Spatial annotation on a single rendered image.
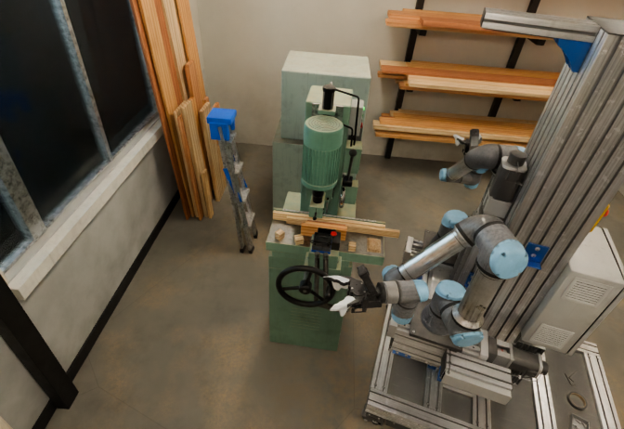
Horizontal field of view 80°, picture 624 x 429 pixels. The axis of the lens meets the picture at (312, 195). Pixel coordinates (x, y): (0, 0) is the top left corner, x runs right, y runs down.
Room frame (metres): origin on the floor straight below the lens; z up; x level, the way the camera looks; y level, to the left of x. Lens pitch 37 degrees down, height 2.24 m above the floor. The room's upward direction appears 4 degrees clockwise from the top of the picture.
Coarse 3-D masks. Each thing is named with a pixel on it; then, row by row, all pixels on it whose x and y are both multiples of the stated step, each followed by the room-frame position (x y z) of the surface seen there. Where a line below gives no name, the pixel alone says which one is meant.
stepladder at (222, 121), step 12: (216, 108) 2.30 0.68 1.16; (216, 120) 2.15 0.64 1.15; (228, 120) 2.15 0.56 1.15; (216, 132) 2.14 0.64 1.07; (228, 132) 2.15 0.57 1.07; (228, 144) 2.16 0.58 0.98; (228, 156) 2.14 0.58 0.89; (228, 168) 2.12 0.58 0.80; (240, 168) 2.23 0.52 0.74; (228, 180) 2.13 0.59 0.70; (240, 180) 2.28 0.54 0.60; (240, 192) 2.25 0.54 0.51; (240, 204) 2.14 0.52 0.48; (240, 216) 2.12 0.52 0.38; (252, 216) 2.26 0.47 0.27; (240, 228) 2.16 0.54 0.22; (240, 240) 2.12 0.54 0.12; (252, 240) 2.17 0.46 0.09; (240, 252) 2.11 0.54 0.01; (252, 252) 2.11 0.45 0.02
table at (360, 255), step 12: (276, 228) 1.45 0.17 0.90; (288, 228) 1.46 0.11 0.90; (300, 228) 1.46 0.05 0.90; (276, 240) 1.36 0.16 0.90; (288, 240) 1.37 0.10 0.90; (348, 240) 1.40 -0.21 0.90; (360, 240) 1.41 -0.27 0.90; (288, 252) 1.34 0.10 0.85; (300, 252) 1.34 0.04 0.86; (348, 252) 1.32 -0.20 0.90; (360, 252) 1.33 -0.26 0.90; (372, 264) 1.31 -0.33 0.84
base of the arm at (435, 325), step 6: (426, 306) 1.05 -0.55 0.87; (426, 312) 1.02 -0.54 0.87; (432, 312) 0.99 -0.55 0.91; (426, 318) 1.00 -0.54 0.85; (432, 318) 0.98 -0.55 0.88; (438, 318) 0.97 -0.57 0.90; (426, 324) 0.98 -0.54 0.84; (432, 324) 0.97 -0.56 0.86; (438, 324) 0.96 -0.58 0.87; (444, 324) 0.96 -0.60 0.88; (432, 330) 0.96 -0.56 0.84; (438, 330) 0.95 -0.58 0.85; (444, 330) 0.95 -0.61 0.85
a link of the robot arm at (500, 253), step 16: (496, 224) 0.94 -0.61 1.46; (480, 240) 0.91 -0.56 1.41; (496, 240) 0.88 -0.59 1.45; (512, 240) 0.87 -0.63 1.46; (480, 256) 0.88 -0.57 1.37; (496, 256) 0.83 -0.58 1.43; (512, 256) 0.82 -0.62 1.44; (480, 272) 0.87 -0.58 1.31; (496, 272) 0.81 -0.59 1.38; (512, 272) 0.82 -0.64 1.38; (480, 288) 0.85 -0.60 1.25; (496, 288) 0.85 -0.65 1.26; (464, 304) 0.87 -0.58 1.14; (480, 304) 0.84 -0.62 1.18; (448, 320) 0.89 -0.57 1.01; (464, 320) 0.85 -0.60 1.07; (480, 320) 0.85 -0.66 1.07; (464, 336) 0.81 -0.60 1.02; (480, 336) 0.82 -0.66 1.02
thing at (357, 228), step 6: (288, 216) 1.51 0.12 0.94; (294, 216) 1.51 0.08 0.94; (288, 222) 1.50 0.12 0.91; (294, 222) 1.49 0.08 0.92; (300, 222) 1.49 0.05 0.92; (336, 222) 1.49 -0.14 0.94; (348, 228) 1.47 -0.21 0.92; (354, 228) 1.47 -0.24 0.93; (360, 228) 1.47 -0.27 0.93; (366, 228) 1.46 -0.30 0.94; (372, 228) 1.46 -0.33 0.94; (378, 228) 1.47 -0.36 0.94; (384, 228) 1.47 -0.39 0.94; (372, 234) 1.46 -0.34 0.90; (378, 234) 1.46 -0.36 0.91; (384, 234) 1.46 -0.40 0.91; (390, 234) 1.45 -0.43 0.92; (396, 234) 1.45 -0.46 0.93
